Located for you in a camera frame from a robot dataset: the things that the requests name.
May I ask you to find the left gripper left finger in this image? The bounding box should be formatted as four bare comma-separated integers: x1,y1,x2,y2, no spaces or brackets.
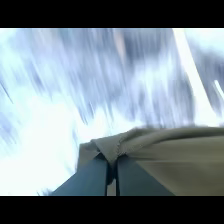
51,152,112,197

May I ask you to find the olive green garment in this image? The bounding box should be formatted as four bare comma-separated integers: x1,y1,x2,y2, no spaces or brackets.
77,125,224,197

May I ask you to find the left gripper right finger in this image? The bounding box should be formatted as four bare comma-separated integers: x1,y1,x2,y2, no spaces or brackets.
115,155,176,197

